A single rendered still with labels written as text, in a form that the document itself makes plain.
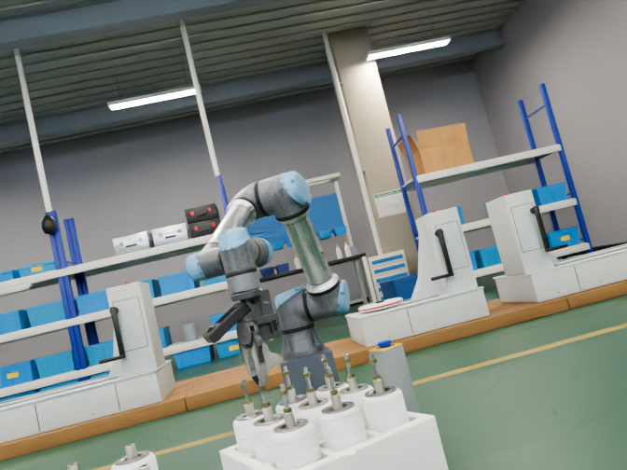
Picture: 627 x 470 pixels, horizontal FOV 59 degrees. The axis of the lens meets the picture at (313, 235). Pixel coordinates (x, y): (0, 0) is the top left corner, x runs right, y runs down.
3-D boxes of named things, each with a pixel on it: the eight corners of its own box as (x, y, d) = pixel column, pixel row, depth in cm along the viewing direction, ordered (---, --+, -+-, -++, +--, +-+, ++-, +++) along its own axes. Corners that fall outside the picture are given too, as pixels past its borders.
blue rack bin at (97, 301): (92, 314, 624) (89, 297, 626) (126, 307, 628) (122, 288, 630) (78, 316, 574) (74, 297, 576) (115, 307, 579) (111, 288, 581)
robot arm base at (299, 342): (282, 357, 199) (275, 330, 200) (322, 347, 201) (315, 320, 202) (284, 362, 184) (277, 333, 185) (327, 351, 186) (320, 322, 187)
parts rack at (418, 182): (427, 301, 672) (383, 131, 691) (568, 265, 695) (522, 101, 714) (445, 301, 608) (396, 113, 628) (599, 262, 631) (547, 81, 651)
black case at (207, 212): (191, 228, 637) (188, 214, 639) (221, 222, 641) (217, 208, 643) (187, 224, 595) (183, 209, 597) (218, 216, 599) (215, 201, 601)
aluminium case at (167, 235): (160, 251, 630) (156, 234, 631) (191, 243, 636) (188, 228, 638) (154, 247, 588) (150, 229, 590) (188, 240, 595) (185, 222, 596)
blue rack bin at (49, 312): (46, 325, 616) (43, 307, 618) (81, 317, 621) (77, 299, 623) (29, 327, 566) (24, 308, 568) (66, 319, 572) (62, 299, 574)
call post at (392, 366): (396, 462, 151) (368, 351, 154) (415, 453, 155) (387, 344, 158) (411, 466, 145) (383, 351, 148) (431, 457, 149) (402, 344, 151)
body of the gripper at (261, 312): (284, 337, 128) (271, 286, 129) (251, 347, 123) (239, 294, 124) (269, 338, 134) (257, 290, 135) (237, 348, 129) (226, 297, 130)
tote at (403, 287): (386, 315, 619) (379, 283, 622) (420, 306, 627) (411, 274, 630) (401, 315, 570) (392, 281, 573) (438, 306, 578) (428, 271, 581)
